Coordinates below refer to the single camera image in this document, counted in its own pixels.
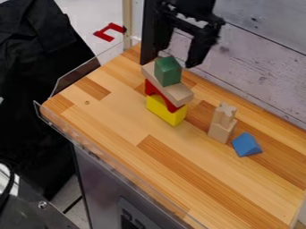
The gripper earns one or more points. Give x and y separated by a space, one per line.
207 25

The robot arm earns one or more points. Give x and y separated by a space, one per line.
195 6

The green cube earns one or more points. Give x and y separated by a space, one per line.
167 71

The beige cube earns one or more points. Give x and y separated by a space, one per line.
220 133

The beige plank block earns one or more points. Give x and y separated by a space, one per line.
177 92

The red arch block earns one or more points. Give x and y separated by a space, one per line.
151 89

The yellow block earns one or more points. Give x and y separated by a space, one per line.
165 112

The beige notched block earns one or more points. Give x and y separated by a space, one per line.
224 114

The blue wedge block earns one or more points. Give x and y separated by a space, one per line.
245 145

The black fabric cover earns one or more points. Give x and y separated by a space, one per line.
36 74

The black post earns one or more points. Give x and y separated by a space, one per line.
148 32

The wooden post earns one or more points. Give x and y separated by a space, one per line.
127 23

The red bracket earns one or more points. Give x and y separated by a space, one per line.
106 32

